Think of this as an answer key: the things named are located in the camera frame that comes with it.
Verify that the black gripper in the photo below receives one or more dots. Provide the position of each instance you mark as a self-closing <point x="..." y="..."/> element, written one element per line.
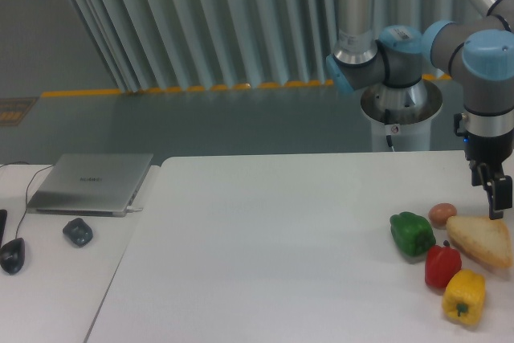
<point x="486" y="143"/>

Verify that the triangular bread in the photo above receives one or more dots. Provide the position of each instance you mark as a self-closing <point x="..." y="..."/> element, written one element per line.
<point x="488" y="241"/>

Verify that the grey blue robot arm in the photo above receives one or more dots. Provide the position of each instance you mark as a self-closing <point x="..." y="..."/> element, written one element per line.
<point x="478" y="56"/>

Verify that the brown egg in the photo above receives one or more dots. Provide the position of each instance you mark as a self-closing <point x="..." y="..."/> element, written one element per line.
<point x="439" y="214"/>

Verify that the green bell pepper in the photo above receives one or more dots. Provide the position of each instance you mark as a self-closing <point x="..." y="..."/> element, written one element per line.
<point x="412" y="233"/>

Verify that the red bell pepper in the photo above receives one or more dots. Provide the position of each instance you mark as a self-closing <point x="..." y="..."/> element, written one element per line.
<point x="442" y="263"/>

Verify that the yellow bell pepper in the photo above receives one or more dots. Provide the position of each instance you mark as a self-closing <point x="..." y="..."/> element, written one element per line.
<point x="464" y="297"/>

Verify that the dark earbuds case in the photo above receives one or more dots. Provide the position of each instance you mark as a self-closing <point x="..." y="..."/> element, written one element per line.
<point x="78" y="232"/>

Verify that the silver laptop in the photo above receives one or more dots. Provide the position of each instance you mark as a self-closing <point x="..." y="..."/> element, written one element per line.
<point x="91" y="184"/>

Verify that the black computer mouse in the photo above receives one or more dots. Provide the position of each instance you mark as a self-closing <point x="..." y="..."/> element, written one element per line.
<point x="13" y="256"/>

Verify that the black device at edge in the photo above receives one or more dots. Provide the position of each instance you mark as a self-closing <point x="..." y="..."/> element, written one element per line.
<point x="3" y="218"/>

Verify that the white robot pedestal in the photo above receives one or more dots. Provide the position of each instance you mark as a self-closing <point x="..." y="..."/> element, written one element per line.
<point x="400" y="118"/>

